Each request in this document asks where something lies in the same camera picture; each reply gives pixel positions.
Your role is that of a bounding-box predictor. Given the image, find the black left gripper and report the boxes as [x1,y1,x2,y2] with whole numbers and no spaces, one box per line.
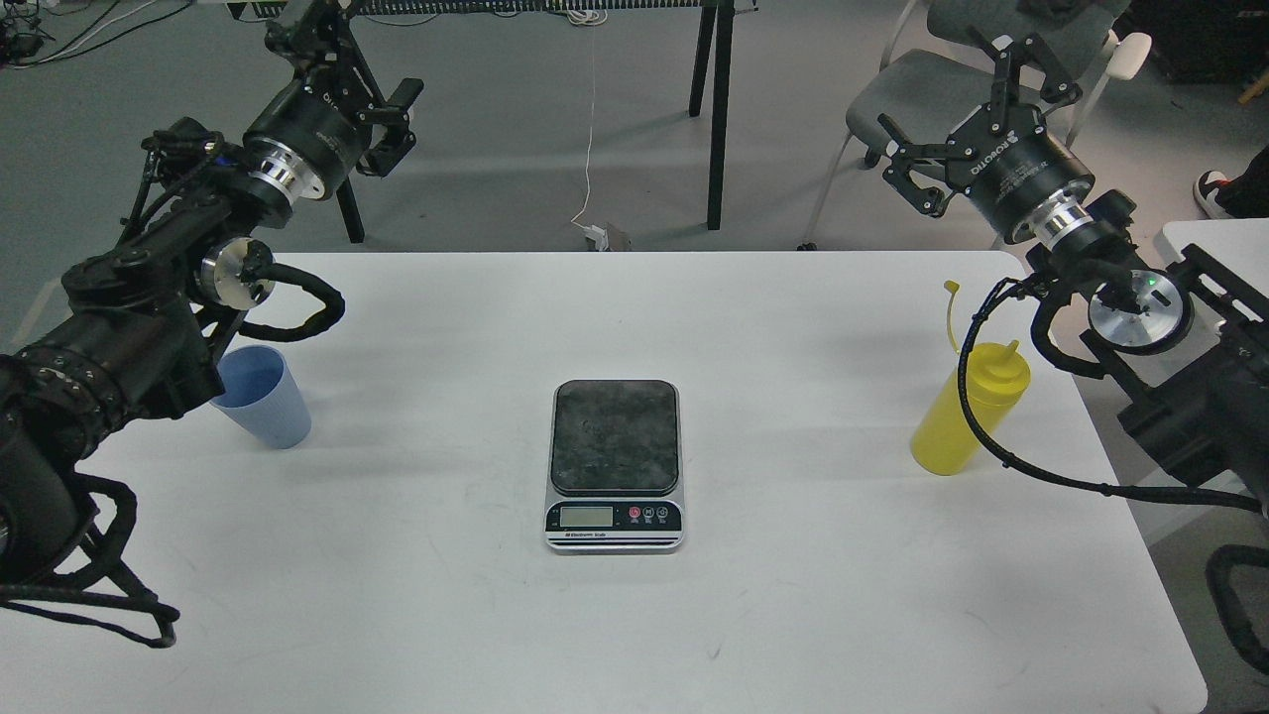
[244,1,425,200]

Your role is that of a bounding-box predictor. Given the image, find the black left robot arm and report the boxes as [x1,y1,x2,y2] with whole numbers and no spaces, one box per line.
[1,1,424,648]

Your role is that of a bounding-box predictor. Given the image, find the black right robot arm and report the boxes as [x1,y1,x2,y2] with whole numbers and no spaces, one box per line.
[876,27,1266,515]

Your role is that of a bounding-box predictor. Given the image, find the blue plastic cup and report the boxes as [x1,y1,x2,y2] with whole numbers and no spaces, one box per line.
[209,344,312,450]

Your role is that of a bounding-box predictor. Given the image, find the person's shoe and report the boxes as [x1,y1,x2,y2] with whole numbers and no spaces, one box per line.
[1192,169,1231,219]

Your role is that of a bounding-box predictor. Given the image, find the digital kitchen scale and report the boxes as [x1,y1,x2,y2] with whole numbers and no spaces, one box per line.
[543,379,687,554]

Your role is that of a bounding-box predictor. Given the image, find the white side table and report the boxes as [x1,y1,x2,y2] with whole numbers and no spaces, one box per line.
[1152,218,1268,297]

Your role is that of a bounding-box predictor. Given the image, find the white charger with cable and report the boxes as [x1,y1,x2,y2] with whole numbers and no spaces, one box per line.
[562,10,612,252]

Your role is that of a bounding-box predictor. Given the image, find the cables on floor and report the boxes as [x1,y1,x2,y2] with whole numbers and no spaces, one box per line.
[0,0,189,68]

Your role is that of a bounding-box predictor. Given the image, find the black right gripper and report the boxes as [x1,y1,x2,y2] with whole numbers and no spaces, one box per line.
[878,27,1096,245]

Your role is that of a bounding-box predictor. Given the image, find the black trestle table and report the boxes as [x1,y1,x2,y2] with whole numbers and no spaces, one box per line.
[226,0,759,245]

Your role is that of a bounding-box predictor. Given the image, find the grey office chair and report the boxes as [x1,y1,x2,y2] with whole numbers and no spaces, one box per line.
[805,1,1154,243]

